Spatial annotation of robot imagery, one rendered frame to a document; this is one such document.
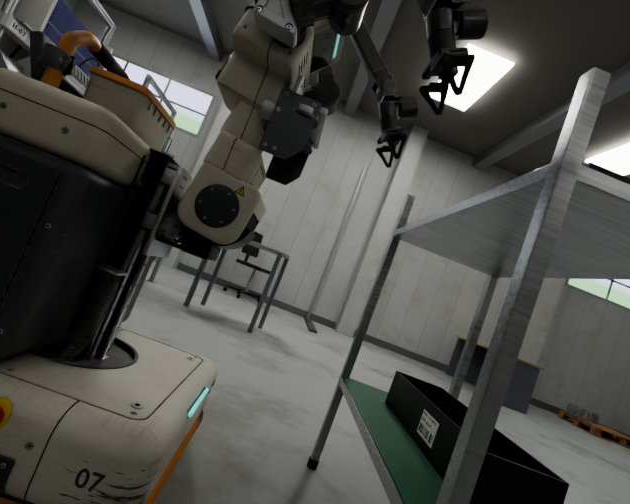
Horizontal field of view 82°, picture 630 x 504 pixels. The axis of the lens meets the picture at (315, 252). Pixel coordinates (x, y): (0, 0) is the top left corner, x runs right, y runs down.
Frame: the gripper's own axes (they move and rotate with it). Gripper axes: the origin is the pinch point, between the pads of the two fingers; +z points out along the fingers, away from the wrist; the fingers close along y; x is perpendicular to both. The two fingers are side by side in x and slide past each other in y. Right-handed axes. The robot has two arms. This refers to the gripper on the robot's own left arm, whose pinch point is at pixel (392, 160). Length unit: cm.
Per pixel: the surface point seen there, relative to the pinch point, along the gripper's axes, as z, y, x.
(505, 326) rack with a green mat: 45, -68, 9
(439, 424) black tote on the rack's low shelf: 73, -33, 7
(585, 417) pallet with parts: 313, 450, -430
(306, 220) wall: -59, 533, -9
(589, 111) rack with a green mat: 15, -68, -8
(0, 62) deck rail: -91, 82, 180
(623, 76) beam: -138, 217, -328
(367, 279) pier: 57, 503, -103
